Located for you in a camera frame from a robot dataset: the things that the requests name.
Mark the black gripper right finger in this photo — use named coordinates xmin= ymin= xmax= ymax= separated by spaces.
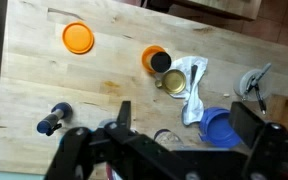
xmin=229 ymin=102 xmax=265 ymax=148

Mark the wooden kitchen cart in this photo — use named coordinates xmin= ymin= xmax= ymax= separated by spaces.
xmin=0 ymin=0 xmax=288 ymax=174

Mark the black whisk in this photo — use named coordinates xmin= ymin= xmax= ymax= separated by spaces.
xmin=242 ymin=63 xmax=272 ymax=115

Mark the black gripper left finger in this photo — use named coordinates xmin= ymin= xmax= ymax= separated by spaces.
xmin=116 ymin=101 xmax=131 ymax=128

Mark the clear glass jar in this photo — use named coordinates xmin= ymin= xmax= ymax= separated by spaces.
xmin=154 ymin=129 xmax=184 ymax=150

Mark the blue mug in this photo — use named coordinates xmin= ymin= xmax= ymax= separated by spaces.
xmin=199 ymin=107 xmax=241 ymax=148

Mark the orange cup with black lid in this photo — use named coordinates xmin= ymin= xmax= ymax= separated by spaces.
xmin=141 ymin=45 xmax=172 ymax=74

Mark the gold measuring cup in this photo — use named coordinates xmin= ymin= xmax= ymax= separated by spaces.
xmin=155 ymin=69 xmax=186 ymax=94

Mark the blue pepper grinder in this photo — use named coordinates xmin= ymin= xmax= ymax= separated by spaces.
xmin=36 ymin=102 xmax=73 ymax=136

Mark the white dish cloth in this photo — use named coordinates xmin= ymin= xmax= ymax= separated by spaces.
xmin=171 ymin=56 xmax=208 ymax=126

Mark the orange plastic lid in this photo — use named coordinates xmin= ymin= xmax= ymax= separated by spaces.
xmin=62 ymin=22 xmax=95 ymax=54

